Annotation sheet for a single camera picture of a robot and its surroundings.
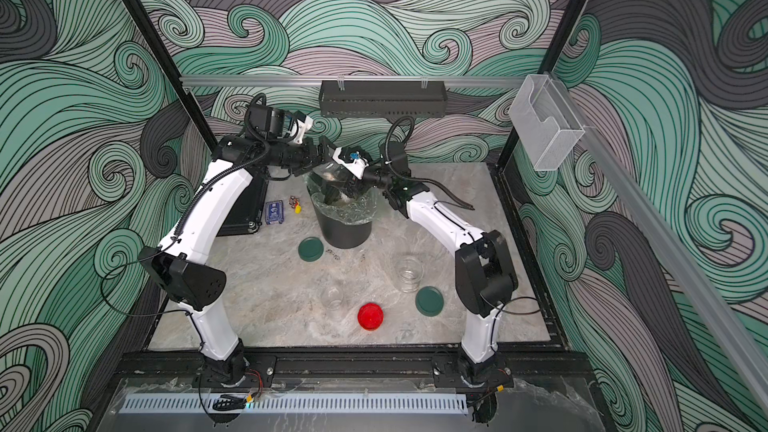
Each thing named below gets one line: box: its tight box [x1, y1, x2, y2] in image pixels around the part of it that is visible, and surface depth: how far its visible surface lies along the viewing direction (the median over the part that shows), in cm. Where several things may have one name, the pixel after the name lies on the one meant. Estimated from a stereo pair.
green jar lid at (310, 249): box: [298, 236, 324, 262], surface depth 97 cm
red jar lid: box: [357, 302, 384, 331], surface depth 83 cm
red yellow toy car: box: [289, 196, 303, 214], surface depth 109 cm
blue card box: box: [265, 200, 285, 225], surface depth 106 cm
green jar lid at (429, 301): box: [415, 286, 444, 317], surface depth 86 cm
